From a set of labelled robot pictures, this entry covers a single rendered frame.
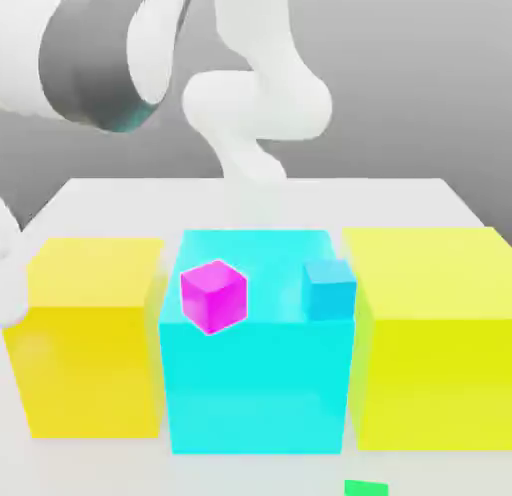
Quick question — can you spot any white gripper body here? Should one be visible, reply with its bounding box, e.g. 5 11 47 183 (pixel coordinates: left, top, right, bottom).
0 228 30 330

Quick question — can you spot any small magenta cube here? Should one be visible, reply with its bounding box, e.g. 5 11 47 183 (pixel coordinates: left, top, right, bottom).
179 258 249 337

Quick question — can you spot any small blue cube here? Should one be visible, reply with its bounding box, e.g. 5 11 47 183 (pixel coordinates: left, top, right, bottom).
302 258 358 322

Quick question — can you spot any small green cube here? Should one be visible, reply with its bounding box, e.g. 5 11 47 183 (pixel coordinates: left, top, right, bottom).
343 478 390 496

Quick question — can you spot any large cyan box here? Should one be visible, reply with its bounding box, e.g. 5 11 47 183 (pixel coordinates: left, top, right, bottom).
158 228 357 456

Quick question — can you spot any large lime yellow box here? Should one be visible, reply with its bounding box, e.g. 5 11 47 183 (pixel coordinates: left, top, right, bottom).
341 226 512 452

